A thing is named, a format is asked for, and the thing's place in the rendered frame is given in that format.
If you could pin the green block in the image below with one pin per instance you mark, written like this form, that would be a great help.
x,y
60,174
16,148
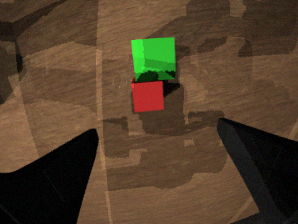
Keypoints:
x,y
154,59

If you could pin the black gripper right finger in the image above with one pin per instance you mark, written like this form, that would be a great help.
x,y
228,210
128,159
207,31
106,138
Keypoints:
x,y
268,165

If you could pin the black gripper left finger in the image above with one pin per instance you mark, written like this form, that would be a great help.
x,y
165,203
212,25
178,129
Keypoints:
x,y
50,190

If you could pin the dark red block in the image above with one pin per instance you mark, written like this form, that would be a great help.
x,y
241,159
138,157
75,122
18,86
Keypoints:
x,y
147,95

